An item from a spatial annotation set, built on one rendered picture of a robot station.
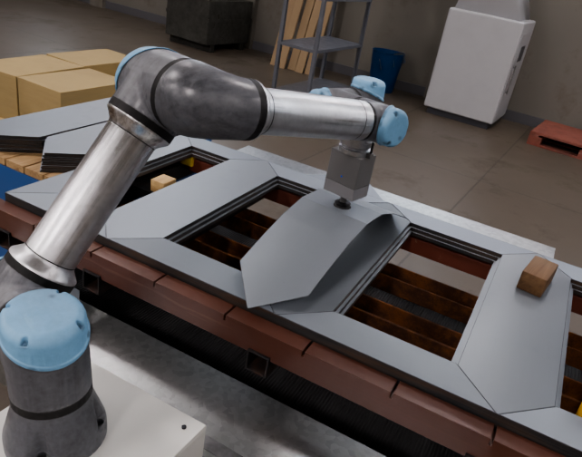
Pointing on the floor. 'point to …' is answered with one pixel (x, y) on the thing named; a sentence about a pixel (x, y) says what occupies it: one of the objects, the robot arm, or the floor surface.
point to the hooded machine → (479, 60)
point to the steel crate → (208, 23)
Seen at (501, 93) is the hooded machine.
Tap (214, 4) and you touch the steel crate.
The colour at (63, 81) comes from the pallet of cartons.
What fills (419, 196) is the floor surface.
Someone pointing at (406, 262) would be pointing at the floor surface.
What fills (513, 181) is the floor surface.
